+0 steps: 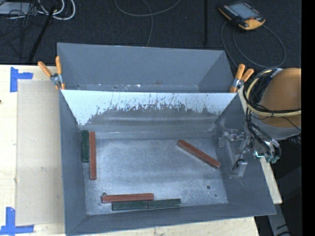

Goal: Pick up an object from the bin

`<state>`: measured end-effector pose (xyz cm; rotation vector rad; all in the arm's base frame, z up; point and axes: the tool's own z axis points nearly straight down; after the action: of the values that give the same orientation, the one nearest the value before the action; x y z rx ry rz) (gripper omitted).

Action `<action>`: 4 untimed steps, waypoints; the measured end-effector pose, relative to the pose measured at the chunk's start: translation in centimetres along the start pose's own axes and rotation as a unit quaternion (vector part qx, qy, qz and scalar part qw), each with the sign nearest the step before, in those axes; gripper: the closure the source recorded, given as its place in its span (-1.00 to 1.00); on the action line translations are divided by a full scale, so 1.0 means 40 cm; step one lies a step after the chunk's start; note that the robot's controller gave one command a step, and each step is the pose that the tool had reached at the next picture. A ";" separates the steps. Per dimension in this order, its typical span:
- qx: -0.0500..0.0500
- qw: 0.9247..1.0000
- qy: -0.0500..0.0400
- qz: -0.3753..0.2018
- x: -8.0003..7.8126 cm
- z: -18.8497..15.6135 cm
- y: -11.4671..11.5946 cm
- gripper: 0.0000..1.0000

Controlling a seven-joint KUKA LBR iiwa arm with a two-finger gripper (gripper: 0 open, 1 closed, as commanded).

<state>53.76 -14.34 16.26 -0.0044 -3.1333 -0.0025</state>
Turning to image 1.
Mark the grey metal bin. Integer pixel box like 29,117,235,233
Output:
56,42,277,236

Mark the red-brown flat block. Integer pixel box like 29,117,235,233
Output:
176,139,221,170
101,193,155,204
89,131,97,180

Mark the pale flat board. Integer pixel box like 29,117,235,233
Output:
15,79,65,227

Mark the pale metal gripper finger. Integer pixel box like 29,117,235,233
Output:
230,158,248,178
217,129,239,148

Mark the dark green flat block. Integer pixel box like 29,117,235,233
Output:
148,198,182,209
111,200,150,211
81,129,91,163

